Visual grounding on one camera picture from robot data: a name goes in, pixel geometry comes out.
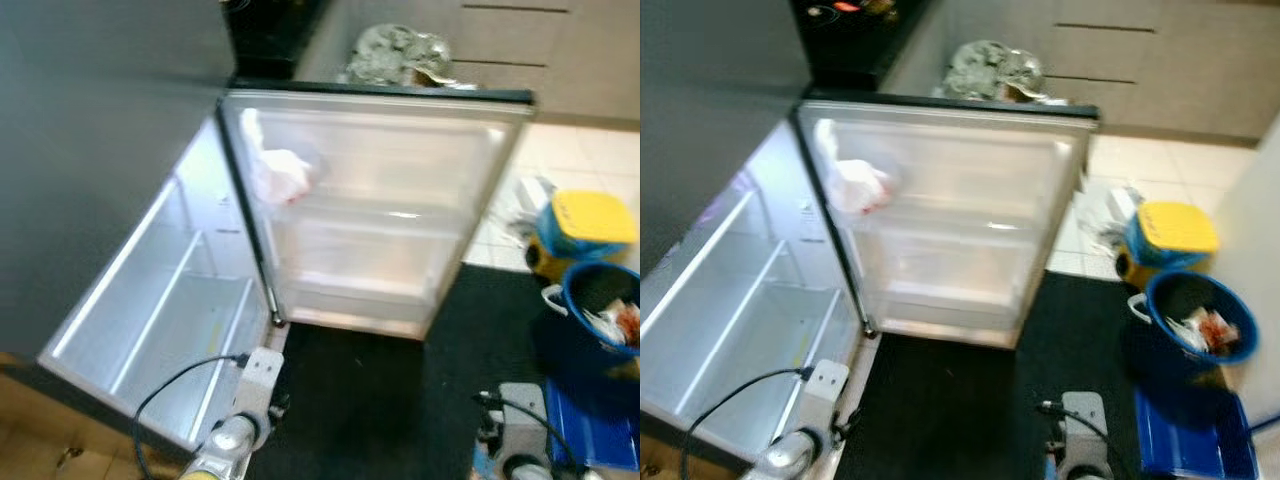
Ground grey fridge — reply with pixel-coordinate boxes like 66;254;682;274
0;0;293;463
640;0;873;469

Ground black floor mat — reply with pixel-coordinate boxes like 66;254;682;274
832;272;1246;480
243;263;641;480

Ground small white red plastic bag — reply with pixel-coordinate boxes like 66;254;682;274
244;108;324;207
817;120;895;215

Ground blue plastic tray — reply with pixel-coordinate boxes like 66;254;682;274
545;378;641;473
1134;385;1260;480

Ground crumpled wrapper rubbish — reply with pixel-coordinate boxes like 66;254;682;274
585;298;641;349
1168;308;1236;356

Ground blue bucket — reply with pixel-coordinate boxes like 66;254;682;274
1126;270;1260;393
535;261;641;389

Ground white box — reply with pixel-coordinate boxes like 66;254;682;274
1075;185;1147;257
490;177;558;246

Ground blue bin with yellow lid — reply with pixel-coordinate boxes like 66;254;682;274
526;189;639;283
1114;200;1222;294

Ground crumpled grey green bag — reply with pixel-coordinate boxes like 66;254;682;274
346;24;454;89
940;40;1047;104

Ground black kitchen countertop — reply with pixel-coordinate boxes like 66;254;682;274
222;0;333;85
790;0;938;95

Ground black induction hob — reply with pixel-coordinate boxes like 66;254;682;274
800;0;906;29

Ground grey kitchen cabinets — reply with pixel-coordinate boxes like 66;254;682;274
295;0;641;129
880;0;1280;143

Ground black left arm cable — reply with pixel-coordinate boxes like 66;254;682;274
133;352;251;480
680;367;814;480

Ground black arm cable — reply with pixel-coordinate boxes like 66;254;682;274
475;392;583;476
1035;400;1113;446
133;352;251;480
680;367;814;480

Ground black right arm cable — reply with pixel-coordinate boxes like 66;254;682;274
475;392;583;476
1035;400;1113;446

